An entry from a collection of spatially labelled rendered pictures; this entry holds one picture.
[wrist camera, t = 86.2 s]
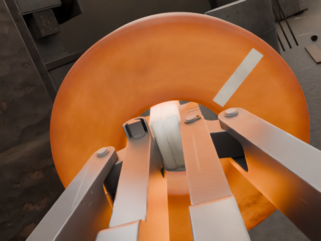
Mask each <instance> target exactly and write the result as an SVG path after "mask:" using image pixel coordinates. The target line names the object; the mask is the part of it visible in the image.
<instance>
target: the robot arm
mask: <svg viewBox="0 0 321 241"><path fill-rule="evenodd" d="M218 119H219V120H213V121H211V120H205V119H204V117H203V116H202V113H201V111H200V108H199V105H198V103H195V102H189V103H186V104H183V105H180V103H179V101H178V100H175V101H167V102H164V103H160V104H158V105H155V106H153V107H151V108H150V116H147V117H137V118H133V119H131V120H129V121H127V122H126V123H124V124H123V126H122V127H123V130H124V132H125V134H126V137H127V139H128V141H127V146H126V148H124V149H122V150H120V151H118V152H116V150H115V148H114V147H112V146H110V147H103V148H101V149H99V150H98V151H96V152H95V153H94V154H93V155H92V156H91V157H90V158H89V160H88V161H87V162H86V164H85V165H84V166H83V168H82V169H81V170H80V171H79V173H78V174H77V175H76V177H75V178H74V179H73V180H72V182H71V183H70V184H69V186H68V187H67V188H66V189H65V191H64V192H63V193H62V194H61V196H60V197H59V198H58V200H57V201H56V202H55V203H54V205H53V206H52V207H51V209H50V210H49V211H48V212H47V214H46V215H45V216H44V218H43V219H42V220H41V221H40V223H39V224H38V225H37V227H36V228H35V229H34V230H33V232H32V233H31V234H30V236H29V237H28V238H27V240H26V241H170V238H169V217H168V197H167V177H166V171H165V168H166V170H168V171H169V172H170V171H173V170H177V169H178V167H180V166H182V168H184V167H185V168H186V174H187V180H188V187H189V193H190V200H191V206H189V214H190V222H191V228H192V236H193V241H251V240H250V237H249V235H248V232H247V229H246V227H245V224H244V221H243V219H242V216H241V213H240V211H239V208H238V205H237V203H236V200H235V197H234V195H232V193H231V190H230V187H229V184H228V182H227V179H226V176H225V174H224V171H223V168H222V166H221V163H220V160H219V159H220V158H229V160H230V162H231V164H232V165H233V166H234V167H235V168H236V169H237V170H238V171H239V172H240V173H242V174H243V175H244V176H245V177H246V178H247V179H248V180H249V181H250V182H251V183H252V184H253V185H254V186H255V187H256V188H257V189H258V190H259V191H260V192H261V193H262V194H263V195H264V196H265V197H266V198H267V199H268V200H269V201H270V202H271V203H272V204H273V205H274V206H275V207H277V208H278V209H279V210H280V211H281V212H282V213H283V214H284V215H285V216H286V217H287V218H288V219H289V220H290V221H291V222H292V223H293V224H294V225H295V226H296V227H297V228H298V229H299V230H300V231H301V232H302V233H303V234H304V235H305V236H306V237H307V238H308V239H309V240H310V241H321V151H320V150H318V149H316V148H315V147H313V146H311V145H309V144H307V143H305V142H304V141H302V140H300V139H298V138H296V137H294V136H292V135H291V134H289V133H287V132H285V131H283V130H281V129H280V128H278V127H276V126H274V125H272V124H270V123H269V122H267V121H265V120H263V119H261V118H259V117H258V116H256V115H254V114H252V113H250V112H248V111H246V110H245V109H242V108H229V109H227V110H224V111H222V112H221V113H220V114H219V115H218ZM163 164H164V165H165V168H164V166H163ZM103 185H104V187H105V189H106V191H104V188H103Z"/></svg>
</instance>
